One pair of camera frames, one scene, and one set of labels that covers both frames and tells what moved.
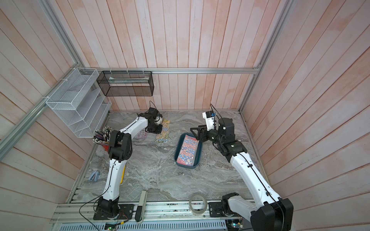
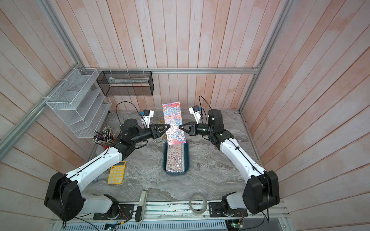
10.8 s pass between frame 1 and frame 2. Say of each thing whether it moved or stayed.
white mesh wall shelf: stayed
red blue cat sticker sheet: moved
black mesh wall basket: stayed
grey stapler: stayed
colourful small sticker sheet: stayed
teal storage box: moved
